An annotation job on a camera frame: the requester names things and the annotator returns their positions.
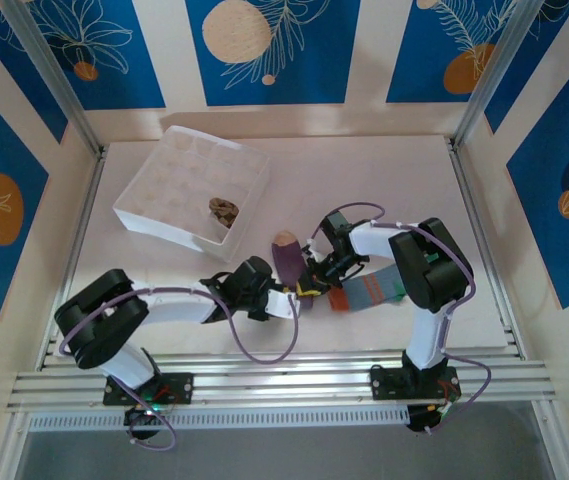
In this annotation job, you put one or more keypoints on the purple sock tan toe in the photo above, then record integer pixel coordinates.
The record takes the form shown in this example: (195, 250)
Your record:
(288, 260)

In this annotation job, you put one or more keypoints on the grey-blue sock orange cuff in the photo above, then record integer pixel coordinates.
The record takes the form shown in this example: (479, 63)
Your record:
(364, 295)

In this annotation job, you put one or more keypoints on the beige brown argyle sock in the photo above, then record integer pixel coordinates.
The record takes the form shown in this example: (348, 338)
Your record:
(224, 212)

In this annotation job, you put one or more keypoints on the white divided storage box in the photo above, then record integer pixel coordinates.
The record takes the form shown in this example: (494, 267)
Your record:
(184, 180)

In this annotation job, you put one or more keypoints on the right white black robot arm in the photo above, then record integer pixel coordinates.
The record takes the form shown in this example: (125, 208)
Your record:
(374, 242)

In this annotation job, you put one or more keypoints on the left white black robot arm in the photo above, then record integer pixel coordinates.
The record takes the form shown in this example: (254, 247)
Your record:
(179, 305)

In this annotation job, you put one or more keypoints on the aluminium mounting rail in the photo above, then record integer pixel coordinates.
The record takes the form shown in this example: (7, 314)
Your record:
(284, 380)

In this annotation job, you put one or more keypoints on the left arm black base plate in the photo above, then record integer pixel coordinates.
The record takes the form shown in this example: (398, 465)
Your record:
(184, 387)

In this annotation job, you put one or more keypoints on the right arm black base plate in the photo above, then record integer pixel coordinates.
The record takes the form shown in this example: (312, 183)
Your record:
(384, 385)

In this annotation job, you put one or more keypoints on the aluminium side rail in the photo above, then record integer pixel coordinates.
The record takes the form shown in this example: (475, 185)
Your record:
(81, 225)
(471, 200)

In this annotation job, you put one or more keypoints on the aluminium frame post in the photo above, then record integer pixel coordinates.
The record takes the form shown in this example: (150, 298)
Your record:
(494, 65)
(49, 55)

